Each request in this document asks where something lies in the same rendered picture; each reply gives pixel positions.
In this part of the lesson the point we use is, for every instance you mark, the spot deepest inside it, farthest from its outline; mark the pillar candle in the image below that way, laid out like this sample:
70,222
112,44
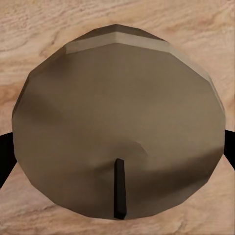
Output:
118,124

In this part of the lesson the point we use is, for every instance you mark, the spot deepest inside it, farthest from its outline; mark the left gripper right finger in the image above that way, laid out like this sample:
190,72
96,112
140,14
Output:
229,147

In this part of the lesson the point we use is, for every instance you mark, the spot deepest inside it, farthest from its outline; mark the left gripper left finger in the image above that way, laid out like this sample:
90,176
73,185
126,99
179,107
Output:
7,158

